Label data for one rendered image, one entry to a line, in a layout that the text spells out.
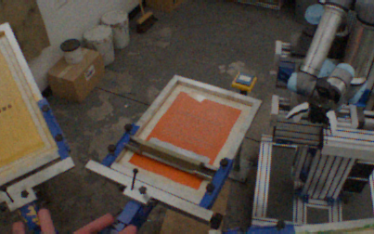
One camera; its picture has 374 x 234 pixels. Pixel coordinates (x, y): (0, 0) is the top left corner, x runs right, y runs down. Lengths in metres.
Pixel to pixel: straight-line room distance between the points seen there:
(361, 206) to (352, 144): 1.07
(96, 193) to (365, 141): 2.08
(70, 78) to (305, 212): 2.44
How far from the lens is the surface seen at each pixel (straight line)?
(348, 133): 1.88
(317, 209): 2.74
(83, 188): 3.13
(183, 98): 2.25
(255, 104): 2.18
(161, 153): 1.87
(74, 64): 3.84
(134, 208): 1.71
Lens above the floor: 2.50
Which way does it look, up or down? 46 degrees down
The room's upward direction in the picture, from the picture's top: 4 degrees counter-clockwise
